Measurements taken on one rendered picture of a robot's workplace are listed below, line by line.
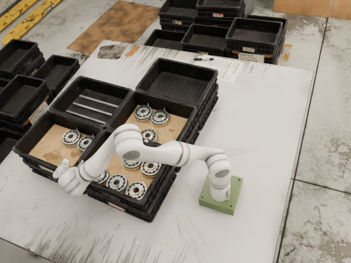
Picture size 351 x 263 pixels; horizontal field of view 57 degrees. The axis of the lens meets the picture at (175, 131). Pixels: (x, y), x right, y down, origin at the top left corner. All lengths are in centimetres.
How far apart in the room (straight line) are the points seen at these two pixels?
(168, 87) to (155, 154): 94
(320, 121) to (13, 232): 234
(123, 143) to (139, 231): 69
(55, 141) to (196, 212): 88
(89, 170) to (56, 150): 73
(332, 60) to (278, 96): 151
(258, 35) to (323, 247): 169
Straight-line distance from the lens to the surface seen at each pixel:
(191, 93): 190
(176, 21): 329
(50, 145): 190
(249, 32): 293
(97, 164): 113
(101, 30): 421
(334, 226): 244
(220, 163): 127
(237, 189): 158
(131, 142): 101
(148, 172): 156
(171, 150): 111
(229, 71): 221
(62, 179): 124
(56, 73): 314
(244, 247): 155
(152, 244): 158
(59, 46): 420
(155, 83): 200
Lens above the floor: 216
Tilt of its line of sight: 51 degrees down
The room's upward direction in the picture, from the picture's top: 12 degrees counter-clockwise
